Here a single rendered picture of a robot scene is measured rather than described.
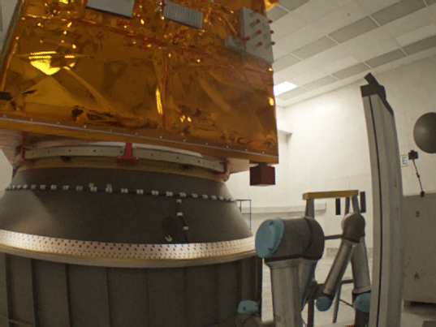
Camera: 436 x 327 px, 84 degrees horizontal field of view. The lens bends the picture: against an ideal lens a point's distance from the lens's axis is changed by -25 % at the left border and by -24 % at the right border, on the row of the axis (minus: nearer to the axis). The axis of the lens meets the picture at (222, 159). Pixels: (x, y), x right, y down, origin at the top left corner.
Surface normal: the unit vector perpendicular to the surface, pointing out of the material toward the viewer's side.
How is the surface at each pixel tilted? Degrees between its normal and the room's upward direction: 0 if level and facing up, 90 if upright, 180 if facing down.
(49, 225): 62
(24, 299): 90
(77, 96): 89
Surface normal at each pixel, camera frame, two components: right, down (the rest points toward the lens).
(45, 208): -0.07, -0.62
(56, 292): 0.04, -0.19
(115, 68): 0.57, -0.21
